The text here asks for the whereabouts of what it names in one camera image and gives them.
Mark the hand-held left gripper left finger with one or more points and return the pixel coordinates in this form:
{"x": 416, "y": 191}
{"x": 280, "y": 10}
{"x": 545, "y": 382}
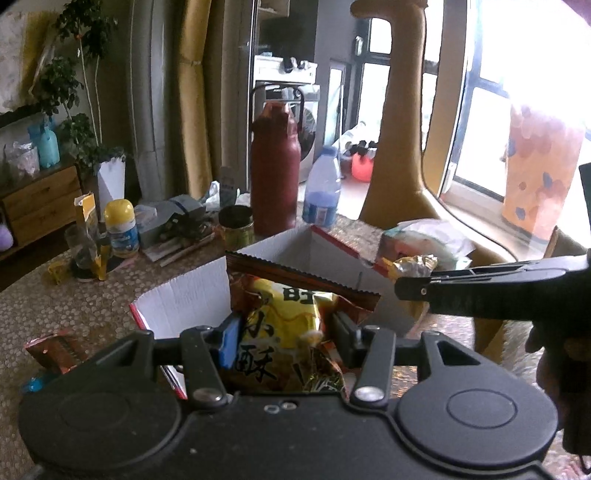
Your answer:
{"x": 229, "y": 344}

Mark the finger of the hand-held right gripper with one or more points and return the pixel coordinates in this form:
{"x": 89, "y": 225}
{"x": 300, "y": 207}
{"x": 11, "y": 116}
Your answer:
{"x": 489, "y": 270}
{"x": 461, "y": 297}

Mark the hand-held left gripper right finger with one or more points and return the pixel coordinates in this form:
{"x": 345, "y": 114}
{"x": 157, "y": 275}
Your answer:
{"x": 342, "y": 342}

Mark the large orange yellow snack packet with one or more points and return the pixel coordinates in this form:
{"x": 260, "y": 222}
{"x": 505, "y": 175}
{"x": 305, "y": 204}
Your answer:
{"x": 281, "y": 332}

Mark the white cardboard box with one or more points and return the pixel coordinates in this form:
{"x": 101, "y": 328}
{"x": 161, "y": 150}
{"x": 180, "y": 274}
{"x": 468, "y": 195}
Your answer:
{"x": 194, "y": 300}

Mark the golden yellow snack packet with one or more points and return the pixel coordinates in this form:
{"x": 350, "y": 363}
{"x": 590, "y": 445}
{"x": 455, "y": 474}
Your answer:
{"x": 413, "y": 266}

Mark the brown snack packet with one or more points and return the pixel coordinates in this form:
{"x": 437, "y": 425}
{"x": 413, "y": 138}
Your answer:
{"x": 53, "y": 353}

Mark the blue snack packet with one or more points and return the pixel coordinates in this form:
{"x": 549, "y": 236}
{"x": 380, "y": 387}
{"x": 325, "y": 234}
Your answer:
{"x": 37, "y": 384}

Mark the person's right hand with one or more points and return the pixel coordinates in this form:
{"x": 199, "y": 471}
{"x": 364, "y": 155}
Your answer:
{"x": 563, "y": 383}

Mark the tissue pack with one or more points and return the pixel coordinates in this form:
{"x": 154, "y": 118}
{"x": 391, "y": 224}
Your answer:
{"x": 429, "y": 242}

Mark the white booklet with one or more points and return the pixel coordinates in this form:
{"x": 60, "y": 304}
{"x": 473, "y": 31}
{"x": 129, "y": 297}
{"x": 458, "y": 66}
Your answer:
{"x": 180, "y": 251}

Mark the orange patterned bag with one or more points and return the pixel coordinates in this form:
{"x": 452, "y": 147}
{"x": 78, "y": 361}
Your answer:
{"x": 542, "y": 175}

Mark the black round tin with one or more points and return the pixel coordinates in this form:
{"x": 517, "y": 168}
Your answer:
{"x": 236, "y": 228}

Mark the black folded gadget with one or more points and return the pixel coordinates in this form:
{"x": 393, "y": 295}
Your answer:
{"x": 184, "y": 217}

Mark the grey plastic box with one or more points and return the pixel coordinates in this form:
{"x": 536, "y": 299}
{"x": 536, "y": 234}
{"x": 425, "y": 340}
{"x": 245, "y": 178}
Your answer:
{"x": 150, "y": 226}

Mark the clear plastic water bottle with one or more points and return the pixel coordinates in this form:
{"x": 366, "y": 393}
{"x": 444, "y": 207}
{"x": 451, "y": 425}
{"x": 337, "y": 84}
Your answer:
{"x": 322, "y": 194}

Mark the yellow sachet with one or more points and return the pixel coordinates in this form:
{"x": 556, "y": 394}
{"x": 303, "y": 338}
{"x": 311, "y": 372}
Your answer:
{"x": 99, "y": 263}

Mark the yellow lidded canister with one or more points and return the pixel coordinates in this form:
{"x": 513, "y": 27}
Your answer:
{"x": 121, "y": 230}

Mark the small grey box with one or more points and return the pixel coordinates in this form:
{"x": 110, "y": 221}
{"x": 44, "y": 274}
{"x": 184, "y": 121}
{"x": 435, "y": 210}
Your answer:
{"x": 229, "y": 184}

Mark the black coaster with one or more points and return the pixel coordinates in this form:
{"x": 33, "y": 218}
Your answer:
{"x": 83, "y": 276}

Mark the red bucket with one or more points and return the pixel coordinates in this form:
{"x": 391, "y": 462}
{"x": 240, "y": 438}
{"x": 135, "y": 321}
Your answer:
{"x": 362, "y": 170}

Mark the dark red thermos bottle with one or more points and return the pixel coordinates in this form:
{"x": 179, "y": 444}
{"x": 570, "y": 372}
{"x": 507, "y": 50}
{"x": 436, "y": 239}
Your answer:
{"x": 274, "y": 175}

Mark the clear drinking glass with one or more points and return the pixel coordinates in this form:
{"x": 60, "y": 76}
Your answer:
{"x": 81, "y": 249}

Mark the white plant pot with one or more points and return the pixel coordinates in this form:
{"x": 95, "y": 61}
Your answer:
{"x": 111, "y": 189}

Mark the yellow carton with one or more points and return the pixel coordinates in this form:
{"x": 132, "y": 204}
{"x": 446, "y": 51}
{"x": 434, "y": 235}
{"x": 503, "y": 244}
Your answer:
{"x": 85, "y": 210}

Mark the wooden cabinet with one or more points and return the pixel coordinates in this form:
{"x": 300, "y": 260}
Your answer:
{"x": 41, "y": 203}

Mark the yellow curtain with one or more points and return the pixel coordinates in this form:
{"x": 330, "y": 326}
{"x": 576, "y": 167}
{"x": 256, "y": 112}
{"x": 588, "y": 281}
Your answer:
{"x": 198, "y": 101}

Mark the white washing machine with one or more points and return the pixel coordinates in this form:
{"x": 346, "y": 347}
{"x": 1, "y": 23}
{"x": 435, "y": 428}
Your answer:
{"x": 307, "y": 87}

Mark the grey standing air conditioner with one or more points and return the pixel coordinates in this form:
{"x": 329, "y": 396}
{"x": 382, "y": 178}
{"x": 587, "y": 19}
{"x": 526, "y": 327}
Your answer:
{"x": 154, "y": 92}

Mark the light blue jug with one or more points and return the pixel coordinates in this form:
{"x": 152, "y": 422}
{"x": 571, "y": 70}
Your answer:
{"x": 45, "y": 145}

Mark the green potted plant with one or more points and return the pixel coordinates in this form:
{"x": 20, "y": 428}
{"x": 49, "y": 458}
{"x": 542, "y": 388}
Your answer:
{"x": 76, "y": 115}

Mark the clear plastic bag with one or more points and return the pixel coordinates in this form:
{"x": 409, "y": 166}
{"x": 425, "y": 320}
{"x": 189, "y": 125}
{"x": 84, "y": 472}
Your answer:
{"x": 21, "y": 161}

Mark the patterned white cloth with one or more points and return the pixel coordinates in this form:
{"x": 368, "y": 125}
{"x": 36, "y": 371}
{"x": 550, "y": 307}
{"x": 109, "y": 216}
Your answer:
{"x": 14, "y": 60}

